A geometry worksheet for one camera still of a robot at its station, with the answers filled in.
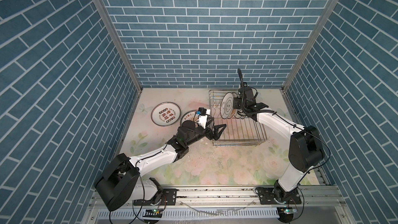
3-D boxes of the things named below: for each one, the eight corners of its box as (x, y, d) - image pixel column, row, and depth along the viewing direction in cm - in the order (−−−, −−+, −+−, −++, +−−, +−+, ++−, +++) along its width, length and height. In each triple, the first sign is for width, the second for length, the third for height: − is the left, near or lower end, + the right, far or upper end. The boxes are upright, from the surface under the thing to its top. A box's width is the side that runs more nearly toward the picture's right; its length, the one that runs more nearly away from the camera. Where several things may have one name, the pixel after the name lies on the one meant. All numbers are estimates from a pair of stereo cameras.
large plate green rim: (150, 125, 101) (148, 123, 98) (156, 104, 113) (155, 101, 110) (179, 125, 101) (178, 123, 99) (182, 104, 113) (181, 101, 110)
